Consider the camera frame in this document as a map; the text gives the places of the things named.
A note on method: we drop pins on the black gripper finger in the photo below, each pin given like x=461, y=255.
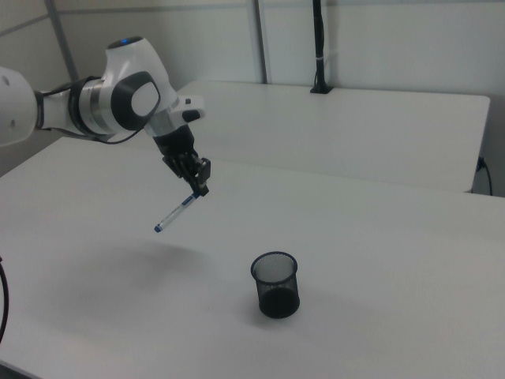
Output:
x=204, y=177
x=191, y=181

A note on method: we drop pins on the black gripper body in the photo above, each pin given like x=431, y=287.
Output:
x=175, y=146

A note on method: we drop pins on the blue and white marker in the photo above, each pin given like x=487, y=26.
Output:
x=173, y=213

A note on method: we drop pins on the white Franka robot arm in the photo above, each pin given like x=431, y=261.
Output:
x=118, y=98

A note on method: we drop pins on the white side table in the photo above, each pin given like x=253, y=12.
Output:
x=335, y=130

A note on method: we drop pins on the black mesh pen cup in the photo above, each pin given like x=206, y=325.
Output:
x=278, y=304

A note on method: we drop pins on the grey wall partition post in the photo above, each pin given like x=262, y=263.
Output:
x=262, y=39

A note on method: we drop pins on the grey corner partition post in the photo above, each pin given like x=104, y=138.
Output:
x=65, y=43

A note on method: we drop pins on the black camera stand pole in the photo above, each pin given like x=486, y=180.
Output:
x=320, y=47

